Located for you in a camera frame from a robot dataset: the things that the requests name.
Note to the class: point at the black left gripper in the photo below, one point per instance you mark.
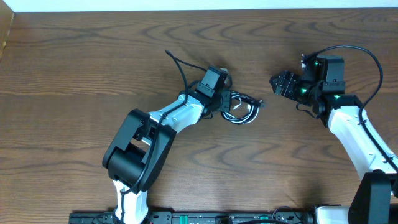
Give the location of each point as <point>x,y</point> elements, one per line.
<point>227,98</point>

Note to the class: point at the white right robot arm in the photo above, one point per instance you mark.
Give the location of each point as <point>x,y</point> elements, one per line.
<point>322,87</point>

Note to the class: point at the brown cardboard side panel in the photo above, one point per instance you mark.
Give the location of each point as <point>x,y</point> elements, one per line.
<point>6,20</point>

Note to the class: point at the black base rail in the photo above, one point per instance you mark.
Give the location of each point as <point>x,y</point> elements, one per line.
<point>283,214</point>

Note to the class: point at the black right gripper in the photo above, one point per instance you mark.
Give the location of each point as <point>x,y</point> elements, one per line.
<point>288,80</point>

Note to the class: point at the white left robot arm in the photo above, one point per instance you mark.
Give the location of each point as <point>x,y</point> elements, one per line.
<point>138,151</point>

